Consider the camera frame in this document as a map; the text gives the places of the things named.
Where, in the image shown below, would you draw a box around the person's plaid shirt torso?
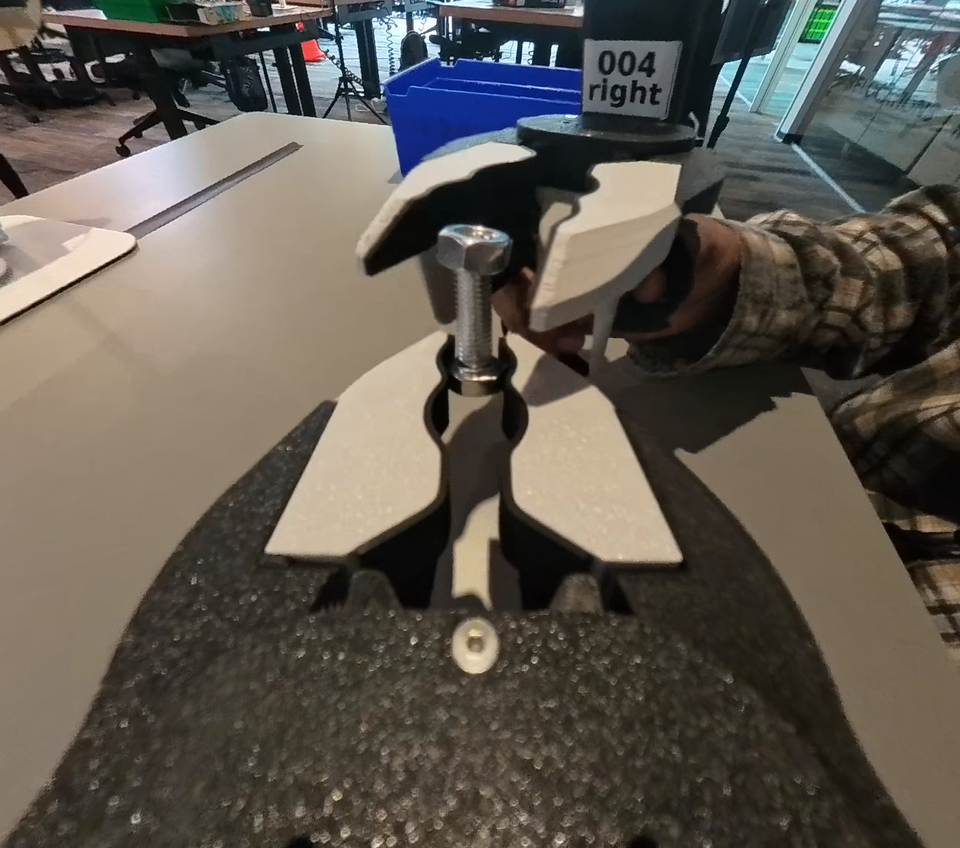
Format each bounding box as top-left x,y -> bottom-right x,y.
825,368 -> 960,647

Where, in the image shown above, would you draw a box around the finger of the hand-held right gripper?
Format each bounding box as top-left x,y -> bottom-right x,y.
356,143 -> 543,277
527,162 -> 685,371

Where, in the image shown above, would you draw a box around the person's right hand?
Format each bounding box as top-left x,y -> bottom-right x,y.
491,214 -> 745,373

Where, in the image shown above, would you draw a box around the black tripod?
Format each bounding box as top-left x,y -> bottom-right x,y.
311,0 -> 391,122

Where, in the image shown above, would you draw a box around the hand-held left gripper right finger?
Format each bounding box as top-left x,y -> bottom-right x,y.
501,338 -> 685,567

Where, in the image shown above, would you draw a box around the white flat tray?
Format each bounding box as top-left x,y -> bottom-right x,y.
0,214 -> 140,326

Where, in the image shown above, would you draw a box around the silver hex nut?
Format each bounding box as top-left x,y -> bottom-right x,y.
448,357 -> 513,398

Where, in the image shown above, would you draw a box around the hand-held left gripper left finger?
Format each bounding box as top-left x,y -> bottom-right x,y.
264,337 -> 451,558

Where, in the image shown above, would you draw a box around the silver hex bolt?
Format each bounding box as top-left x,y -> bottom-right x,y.
435,224 -> 515,377

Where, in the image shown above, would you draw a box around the black bag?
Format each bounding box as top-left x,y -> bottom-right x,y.
225,57 -> 270,113

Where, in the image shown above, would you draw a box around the green storage bins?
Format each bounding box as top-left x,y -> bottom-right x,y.
82,0 -> 185,24

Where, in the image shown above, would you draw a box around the person's right forearm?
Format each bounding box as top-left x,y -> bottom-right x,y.
630,184 -> 960,399

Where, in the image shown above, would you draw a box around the large blue storage bin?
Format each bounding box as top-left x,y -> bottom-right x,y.
382,57 -> 586,178

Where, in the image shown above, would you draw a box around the black office chair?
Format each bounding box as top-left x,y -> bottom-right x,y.
0,46 -> 114,129

